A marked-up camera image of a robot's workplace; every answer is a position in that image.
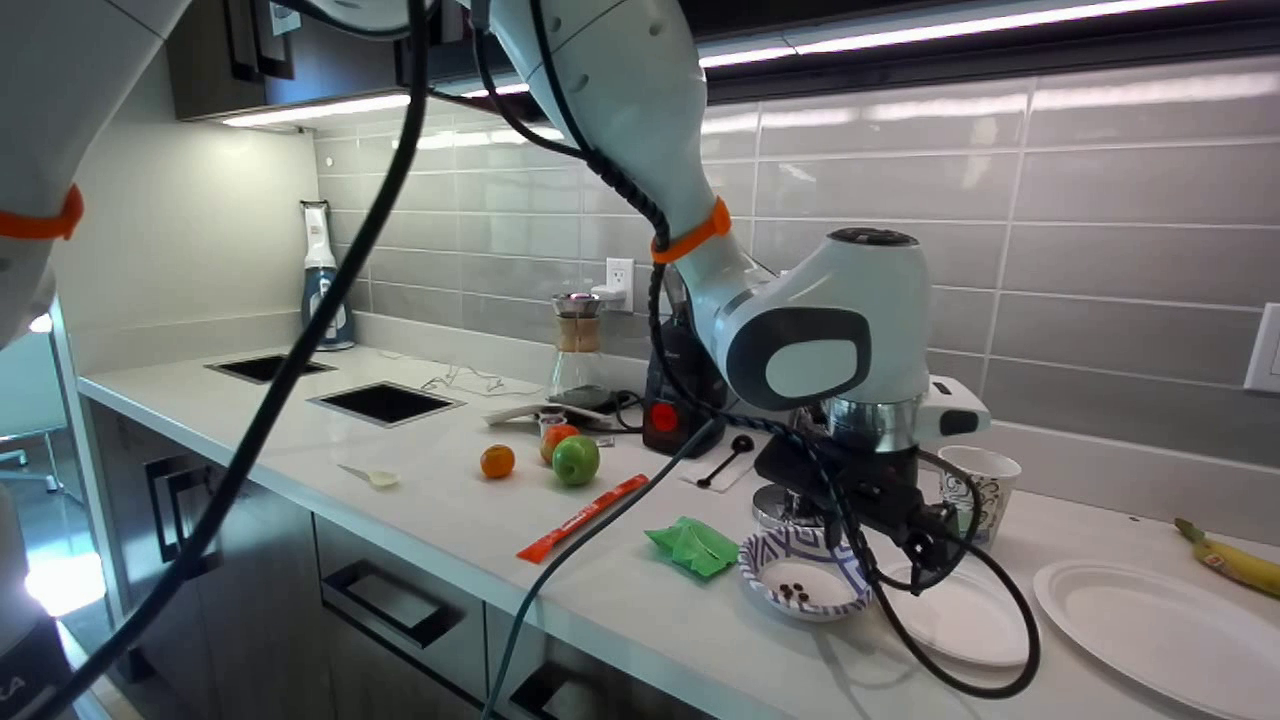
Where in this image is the yellow banana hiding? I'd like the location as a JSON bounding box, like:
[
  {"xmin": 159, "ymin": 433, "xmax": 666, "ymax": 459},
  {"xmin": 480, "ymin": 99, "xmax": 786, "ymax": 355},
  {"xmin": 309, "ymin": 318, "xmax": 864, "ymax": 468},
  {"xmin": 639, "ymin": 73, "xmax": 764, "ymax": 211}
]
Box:
[{"xmin": 1172, "ymin": 518, "xmax": 1280, "ymax": 605}]

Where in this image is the black kitchen scale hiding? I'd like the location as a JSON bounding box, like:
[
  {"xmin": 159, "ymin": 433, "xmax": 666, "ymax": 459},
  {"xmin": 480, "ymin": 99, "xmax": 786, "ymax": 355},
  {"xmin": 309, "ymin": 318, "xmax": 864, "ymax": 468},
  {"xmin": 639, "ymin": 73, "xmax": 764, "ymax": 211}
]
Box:
[{"xmin": 543, "ymin": 380, "xmax": 650, "ymax": 433}]

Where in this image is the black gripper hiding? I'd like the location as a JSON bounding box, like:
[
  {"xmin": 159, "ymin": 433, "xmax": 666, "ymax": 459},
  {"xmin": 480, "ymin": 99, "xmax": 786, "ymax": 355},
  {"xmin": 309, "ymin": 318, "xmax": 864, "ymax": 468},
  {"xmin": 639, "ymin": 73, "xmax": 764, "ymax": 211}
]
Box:
[{"xmin": 757, "ymin": 433, "xmax": 967, "ymax": 591}]

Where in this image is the patterned paper cup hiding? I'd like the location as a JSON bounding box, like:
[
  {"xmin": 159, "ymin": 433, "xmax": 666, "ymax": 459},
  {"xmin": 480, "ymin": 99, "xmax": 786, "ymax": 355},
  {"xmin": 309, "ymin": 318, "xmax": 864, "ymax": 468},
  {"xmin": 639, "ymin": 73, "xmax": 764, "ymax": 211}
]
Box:
[{"xmin": 936, "ymin": 439, "xmax": 1029, "ymax": 546}]

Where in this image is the wall outlet with white adapter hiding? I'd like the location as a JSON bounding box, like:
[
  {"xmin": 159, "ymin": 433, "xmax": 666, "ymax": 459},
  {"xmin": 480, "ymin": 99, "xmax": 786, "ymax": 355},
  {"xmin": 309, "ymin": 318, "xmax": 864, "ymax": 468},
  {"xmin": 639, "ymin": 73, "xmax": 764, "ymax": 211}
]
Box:
[{"xmin": 594, "ymin": 253, "xmax": 639, "ymax": 319}]

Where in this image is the black cabinet handle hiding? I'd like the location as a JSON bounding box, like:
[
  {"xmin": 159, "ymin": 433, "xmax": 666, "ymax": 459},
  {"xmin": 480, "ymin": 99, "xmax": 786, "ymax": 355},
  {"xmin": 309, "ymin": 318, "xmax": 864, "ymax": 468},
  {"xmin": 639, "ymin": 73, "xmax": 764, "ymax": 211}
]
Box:
[
  {"xmin": 165, "ymin": 463, "xmax": 224, "ymax": 582},
  {"xmin": 321, "ymin": 555, "xmax": 472, "ymax": 652},
  {"xmin": 507, "ymin": 659, "xmax": 594, "ymax": 720},
  {"xmin": 140, "ymin": 454, "xmax": 191, "ymax": 567}
]

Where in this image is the white spoon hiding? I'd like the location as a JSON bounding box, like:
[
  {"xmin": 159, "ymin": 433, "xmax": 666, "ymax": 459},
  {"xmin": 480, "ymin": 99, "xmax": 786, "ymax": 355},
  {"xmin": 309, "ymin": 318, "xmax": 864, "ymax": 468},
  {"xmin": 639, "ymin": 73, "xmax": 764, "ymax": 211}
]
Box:
[{"xmin": 334, "ymin": 455, "xmax": 404, "ymax": 491}]

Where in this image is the green cloth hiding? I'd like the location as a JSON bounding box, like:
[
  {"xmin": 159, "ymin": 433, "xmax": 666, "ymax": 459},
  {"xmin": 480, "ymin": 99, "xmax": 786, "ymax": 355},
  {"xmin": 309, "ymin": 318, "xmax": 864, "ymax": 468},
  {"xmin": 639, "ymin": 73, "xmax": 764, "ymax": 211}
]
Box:
[{"xmin": 646, "ymin": 518, "xmax": 743, "ymax": 584}]

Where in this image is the grey base cabinet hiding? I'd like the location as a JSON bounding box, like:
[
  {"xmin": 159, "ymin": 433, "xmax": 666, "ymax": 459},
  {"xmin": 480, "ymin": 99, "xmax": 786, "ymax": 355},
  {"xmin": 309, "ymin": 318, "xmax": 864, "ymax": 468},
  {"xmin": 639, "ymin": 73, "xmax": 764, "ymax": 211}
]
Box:
[{"xmin": 78, "ymin": 392, "xmax": 698, "ymax": 720}]

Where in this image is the green apple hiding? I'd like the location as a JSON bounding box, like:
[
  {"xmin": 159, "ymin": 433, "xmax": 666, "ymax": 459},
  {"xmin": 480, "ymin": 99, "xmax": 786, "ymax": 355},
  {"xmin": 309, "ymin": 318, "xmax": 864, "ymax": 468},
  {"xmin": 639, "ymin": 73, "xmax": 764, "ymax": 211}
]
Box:
[{"xmin": 550, "ymin": 433, "xmax": 603, "ymax": 491}]

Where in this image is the white towel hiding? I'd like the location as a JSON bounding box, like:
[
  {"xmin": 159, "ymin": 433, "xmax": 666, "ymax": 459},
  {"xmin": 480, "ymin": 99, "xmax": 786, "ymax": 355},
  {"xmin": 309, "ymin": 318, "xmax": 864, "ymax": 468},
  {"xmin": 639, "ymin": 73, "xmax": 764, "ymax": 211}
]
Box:
[{"xmin": 480, "ymin": 395, "xmax": 597, "ymax": 437}]

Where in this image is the round metal jar lid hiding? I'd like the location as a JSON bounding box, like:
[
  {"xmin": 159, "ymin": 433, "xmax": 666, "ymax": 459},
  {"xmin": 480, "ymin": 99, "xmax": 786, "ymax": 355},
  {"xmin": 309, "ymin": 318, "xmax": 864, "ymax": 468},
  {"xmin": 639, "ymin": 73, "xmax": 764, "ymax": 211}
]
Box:
[{"xmin": 747, "ymin": 479, "xmax": 837, "ymax": 537}]

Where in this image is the white light switch plate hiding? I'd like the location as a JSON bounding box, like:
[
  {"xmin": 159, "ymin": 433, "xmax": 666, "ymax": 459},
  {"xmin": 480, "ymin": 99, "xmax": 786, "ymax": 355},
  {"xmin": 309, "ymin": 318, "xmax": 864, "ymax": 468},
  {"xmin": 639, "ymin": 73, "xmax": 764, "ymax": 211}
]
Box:
[{"xmin": 1241, "ymin": 299, "xmax": 1280, "ymax": 401}]

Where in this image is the small white plate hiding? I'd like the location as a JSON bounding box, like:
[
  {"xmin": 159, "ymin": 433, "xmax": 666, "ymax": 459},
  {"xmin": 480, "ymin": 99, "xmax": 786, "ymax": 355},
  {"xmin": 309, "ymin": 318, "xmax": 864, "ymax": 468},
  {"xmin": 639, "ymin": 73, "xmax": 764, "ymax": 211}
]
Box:
[{"xmin": 872, "ymin": 555, "xmax": 1049, "ymax": 671}]

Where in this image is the orange cable tie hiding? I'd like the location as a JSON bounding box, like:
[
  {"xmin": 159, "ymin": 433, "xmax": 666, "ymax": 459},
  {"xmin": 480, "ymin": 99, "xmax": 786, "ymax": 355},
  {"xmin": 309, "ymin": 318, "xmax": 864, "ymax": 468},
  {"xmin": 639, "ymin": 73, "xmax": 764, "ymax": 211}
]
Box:
[
  {"xmin": 650, "ymin": 196, "xmax": 736, "ymax": 273},
  {"xmin": 0, "ymin": 181, "xmax": 90, "ymax": 250}
]

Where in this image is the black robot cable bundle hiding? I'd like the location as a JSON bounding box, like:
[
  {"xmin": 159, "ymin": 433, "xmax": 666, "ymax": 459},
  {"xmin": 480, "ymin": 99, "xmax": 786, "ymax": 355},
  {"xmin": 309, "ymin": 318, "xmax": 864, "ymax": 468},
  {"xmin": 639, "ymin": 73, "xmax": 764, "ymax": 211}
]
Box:
[{"xmin": 0, "ymin": 0, "xmax": 1049, "ymax": 720}]

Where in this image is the long black power cable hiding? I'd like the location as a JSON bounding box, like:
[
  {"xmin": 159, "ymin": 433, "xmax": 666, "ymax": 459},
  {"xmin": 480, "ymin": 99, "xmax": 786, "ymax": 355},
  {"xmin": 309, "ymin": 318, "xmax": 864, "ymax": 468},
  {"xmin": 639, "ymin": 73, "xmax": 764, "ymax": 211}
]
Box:
[{"xmin": 476, "ymin": 418, "xmax": 733, "ymax": 720}]

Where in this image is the large white plate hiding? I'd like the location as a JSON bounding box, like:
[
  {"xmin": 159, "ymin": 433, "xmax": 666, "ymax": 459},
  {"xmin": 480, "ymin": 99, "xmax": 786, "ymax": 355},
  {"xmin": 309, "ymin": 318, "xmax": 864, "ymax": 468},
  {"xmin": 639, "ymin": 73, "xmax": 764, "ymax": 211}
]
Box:
[{"xmin": 1032, "ymin": 555, "xmax": 1280, "ymax": 720}]

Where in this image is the blue patterned white bowl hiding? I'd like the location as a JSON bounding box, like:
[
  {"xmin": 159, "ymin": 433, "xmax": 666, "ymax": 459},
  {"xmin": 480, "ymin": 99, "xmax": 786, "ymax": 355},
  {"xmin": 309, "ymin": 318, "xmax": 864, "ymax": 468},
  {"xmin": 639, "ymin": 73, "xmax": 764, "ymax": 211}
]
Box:
[{"xmin": 742, "ymin": 523, "xmax": 885, "ymax": 628}]

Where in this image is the small orange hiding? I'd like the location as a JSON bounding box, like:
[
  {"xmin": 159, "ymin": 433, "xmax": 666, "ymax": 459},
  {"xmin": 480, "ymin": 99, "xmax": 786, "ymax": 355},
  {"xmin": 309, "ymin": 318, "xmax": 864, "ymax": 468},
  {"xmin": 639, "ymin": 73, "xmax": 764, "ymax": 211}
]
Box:
[{"xmin": 476, "ymin": 439, "xmax": 520, "ymax": 486}]

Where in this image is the black spoon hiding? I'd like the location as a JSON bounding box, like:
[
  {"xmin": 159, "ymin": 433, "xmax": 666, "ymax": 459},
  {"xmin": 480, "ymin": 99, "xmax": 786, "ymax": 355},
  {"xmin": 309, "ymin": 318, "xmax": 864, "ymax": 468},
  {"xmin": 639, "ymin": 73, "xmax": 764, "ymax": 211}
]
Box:
[{"xmin": 692, "ymin": 433, "xmax": 762, "ymax": 491}]

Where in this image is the black coffee grinder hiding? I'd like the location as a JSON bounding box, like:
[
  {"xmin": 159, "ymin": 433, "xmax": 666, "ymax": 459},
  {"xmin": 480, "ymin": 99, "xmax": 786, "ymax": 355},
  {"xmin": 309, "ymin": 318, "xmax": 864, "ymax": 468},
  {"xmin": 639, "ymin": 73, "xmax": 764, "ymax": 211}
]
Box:
[{"xmin": 639, "ymin": 273, "xmax": 736, "ymax": 459}]

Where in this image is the dark upper cabinet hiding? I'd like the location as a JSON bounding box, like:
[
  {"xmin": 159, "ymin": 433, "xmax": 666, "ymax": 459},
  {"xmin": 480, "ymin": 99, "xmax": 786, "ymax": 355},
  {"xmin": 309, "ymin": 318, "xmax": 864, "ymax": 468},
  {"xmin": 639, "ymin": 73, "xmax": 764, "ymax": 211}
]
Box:
[{"xmin": 174, "ymin": 0, "xmax": 1280, "ymax": 126}]

